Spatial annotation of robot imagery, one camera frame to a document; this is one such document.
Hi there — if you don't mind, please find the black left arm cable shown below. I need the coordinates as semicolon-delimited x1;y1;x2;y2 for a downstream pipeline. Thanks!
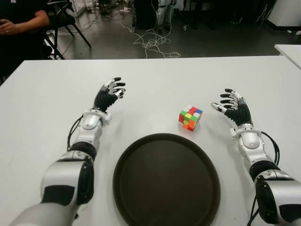
66;116;83;152

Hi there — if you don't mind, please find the black box cabinet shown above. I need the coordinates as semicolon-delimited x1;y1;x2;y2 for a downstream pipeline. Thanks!
134;0;158;30

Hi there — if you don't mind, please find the tangled white floor cable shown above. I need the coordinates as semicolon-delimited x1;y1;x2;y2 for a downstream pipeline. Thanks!
119;20;182;59

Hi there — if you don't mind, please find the white side table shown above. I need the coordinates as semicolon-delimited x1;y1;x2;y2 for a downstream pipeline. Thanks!
274;44;301;71

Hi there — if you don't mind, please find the seated person in black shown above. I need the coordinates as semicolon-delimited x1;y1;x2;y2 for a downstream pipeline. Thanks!
0;0;52;82

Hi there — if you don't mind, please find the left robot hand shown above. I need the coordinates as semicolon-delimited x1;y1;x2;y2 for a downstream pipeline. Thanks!
94;76;127;112

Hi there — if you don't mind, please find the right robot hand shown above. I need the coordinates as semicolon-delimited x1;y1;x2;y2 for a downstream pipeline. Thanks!
211;88;254;128

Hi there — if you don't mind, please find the white cabinet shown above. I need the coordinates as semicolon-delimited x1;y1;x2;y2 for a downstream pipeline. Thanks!
268;0;301;30

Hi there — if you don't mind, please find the black folding chair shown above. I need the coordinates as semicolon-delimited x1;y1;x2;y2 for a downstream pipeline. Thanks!
44;0;92;60

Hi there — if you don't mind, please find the multicoloured Rubik's cube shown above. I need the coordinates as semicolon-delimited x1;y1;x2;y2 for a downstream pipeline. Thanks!
178;104;203;132

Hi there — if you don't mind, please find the white shelf cart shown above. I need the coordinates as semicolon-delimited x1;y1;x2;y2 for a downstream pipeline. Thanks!
70;0;87;17

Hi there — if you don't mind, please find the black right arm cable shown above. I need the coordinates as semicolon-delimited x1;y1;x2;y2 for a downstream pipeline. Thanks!
260;131;281;165

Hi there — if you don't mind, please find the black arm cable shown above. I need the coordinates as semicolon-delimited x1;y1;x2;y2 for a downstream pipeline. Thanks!
260;131;281;165
66;116;83;152

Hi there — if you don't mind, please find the dark brown round plate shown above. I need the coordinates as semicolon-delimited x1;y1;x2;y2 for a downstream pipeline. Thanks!
112;133;221;226

